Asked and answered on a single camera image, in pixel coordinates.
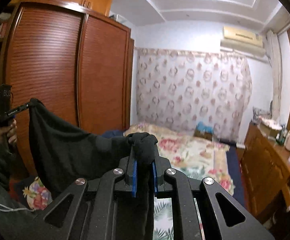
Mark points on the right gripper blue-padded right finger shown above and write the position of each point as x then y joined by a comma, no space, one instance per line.
203,209

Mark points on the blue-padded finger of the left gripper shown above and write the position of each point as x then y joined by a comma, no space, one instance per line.
18,109

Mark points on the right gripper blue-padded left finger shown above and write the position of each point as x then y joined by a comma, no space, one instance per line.
87,209

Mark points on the black printed t-shirt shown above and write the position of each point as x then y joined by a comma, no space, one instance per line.
63,153

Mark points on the person's left hand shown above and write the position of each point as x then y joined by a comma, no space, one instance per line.
9,133

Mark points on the green leaf print bedsheet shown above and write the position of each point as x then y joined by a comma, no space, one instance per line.
163,225

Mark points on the navy blue bed cover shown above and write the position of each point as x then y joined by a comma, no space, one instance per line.
235,173

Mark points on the floral pink blanket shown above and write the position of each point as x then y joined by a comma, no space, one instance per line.
196,157

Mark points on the long wooden sideboard cabinet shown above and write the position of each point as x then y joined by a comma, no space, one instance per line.
266,169

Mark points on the blue cloth on box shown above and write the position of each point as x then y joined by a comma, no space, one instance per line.
203,131

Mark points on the brown louvered wardrobe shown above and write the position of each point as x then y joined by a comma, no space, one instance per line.
76,61

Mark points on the cardboard box on sideboard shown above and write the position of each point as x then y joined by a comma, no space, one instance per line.
269,127

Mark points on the circle pattern sheer curtain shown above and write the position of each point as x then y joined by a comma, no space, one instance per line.
178,89

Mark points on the wall air conditioner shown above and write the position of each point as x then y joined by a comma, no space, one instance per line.
243,40

